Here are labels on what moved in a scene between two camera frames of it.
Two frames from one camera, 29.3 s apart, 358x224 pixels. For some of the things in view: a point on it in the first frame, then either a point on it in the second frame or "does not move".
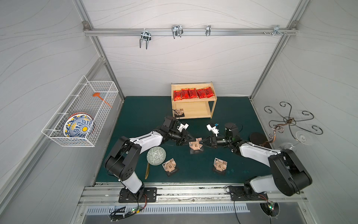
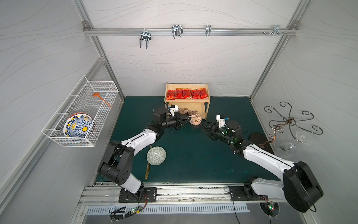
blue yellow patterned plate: (78, 125) does not move
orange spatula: (97, 94) does not move
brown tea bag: (220, 164) -> (196, 121)
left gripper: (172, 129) -> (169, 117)
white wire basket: (81, 117) does not move
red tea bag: (208, 92) -> (203, 93)
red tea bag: (177, 95) -> (170, 94)
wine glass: (303, 137) does not move
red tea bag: (184, 93) -> (178, 93)
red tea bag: (192, 93) -> (186, 93)
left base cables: (134, 210) does not move
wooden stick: (147, 171) does not move
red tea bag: (201, 93) -> (195, 94)
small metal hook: (208, 30) does not move
